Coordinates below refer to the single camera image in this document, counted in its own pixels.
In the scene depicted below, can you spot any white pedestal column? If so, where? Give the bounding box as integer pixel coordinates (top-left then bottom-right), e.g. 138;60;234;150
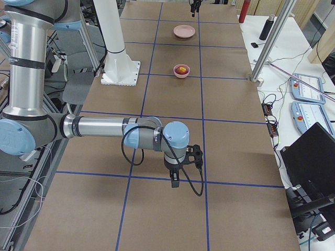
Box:
94;0;141;86

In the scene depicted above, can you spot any aluminium frame post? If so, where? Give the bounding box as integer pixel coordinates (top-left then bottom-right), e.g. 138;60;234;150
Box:
250;0;297;87

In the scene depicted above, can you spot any black laptop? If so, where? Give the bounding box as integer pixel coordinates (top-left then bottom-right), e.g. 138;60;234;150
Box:
280;121;335;194

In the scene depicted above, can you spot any pink bowl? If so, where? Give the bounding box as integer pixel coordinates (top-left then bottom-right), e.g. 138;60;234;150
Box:
173;64;190;79

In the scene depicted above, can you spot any red bottle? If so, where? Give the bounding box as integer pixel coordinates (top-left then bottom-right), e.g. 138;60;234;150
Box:
239;0;251;24

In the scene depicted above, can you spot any orange black power strip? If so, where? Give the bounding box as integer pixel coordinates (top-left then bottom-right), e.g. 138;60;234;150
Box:
261;103;279;138

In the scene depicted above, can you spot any blue teach pendant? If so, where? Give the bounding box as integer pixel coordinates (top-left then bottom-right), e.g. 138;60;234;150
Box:
290;73;326;104
291;101;334;136

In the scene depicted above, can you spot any lower blue teach pendant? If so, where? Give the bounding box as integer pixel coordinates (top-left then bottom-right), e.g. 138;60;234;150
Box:
291;101;334;136

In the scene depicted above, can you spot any small black square device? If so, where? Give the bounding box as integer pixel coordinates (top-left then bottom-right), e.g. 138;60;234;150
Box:
251;42;259;48

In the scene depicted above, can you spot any black water bottle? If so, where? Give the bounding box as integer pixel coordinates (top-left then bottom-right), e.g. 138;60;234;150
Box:
259;14;275;41

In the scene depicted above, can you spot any upper blue teach pendant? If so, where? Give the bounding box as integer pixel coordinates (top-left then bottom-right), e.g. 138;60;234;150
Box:
290;73;326;104

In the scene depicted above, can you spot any red yellow apple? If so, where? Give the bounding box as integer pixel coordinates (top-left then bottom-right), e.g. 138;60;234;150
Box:
175;66;188;75

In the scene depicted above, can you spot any silver reacher grabber stick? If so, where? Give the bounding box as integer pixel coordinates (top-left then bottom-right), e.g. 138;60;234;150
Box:
267;61;335;103

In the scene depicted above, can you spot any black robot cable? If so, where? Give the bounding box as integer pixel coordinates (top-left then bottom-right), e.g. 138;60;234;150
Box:
121;125;205;197

